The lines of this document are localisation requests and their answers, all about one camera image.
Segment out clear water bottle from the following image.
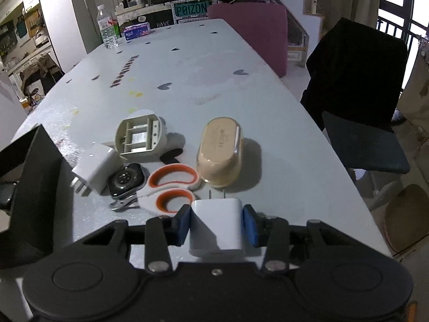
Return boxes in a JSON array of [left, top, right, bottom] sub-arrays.
[[97, 4, 119, 49]]

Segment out black storage box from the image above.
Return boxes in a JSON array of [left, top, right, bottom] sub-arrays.
[[0, 124, 75, 269]]

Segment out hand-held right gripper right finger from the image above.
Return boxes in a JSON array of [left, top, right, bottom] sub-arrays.
[[243, 204, 369, 275]]

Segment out large white charger plug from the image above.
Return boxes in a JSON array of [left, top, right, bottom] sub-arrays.
[[70, 142, 125, 196]]

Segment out small white charger plug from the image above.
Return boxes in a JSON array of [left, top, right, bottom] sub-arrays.
[[188, 190, 243, 261]]

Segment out black smartwatch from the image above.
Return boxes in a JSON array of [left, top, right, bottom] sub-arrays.
[[107, 163, 150, 199]]

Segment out pink chair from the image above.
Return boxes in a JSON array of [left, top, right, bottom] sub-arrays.
[[207, 2, 289, 78]]

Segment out grey plastic handled part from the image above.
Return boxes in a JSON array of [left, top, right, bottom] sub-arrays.
[[113, 109, 169, 162]]

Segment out black chair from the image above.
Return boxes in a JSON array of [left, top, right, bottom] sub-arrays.
[[300, 17, 411, 175]]

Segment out small black pad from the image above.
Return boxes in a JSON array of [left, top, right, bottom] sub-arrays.
[[159, 148, 184, 163]]

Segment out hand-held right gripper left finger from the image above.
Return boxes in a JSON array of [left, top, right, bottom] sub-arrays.
[[75, 204, 192, 276]]

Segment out beige oval case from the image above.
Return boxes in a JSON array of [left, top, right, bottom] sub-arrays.
[[196, 117, 245, 189]]

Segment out white orange scissors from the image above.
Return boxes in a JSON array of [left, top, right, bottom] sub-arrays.
[[110, 164, 202, 216]]

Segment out purple tissue pack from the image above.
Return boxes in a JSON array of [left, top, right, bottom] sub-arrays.
[[124, 22, 151, 40]]

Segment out white shelf rack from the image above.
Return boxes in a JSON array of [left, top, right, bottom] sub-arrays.
[[111, 0, 150, 25]]

